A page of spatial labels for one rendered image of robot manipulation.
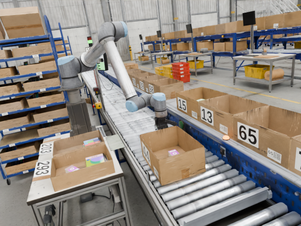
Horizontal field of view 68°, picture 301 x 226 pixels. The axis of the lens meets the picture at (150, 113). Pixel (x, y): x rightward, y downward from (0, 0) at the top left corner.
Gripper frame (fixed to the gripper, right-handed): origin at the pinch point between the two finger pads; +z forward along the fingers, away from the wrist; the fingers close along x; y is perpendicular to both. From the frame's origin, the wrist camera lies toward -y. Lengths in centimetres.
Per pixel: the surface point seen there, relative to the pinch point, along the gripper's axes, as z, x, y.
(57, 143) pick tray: -2, -43, 81
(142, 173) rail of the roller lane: 6.7, 23.2, 28.7
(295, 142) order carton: -23, 81, -29
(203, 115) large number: -15.6, 7.4, -28.6
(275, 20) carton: -77, -340, -483
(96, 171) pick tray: 0, 15, 56
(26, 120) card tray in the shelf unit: 2, -155, 122
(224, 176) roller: 6, 52, -13
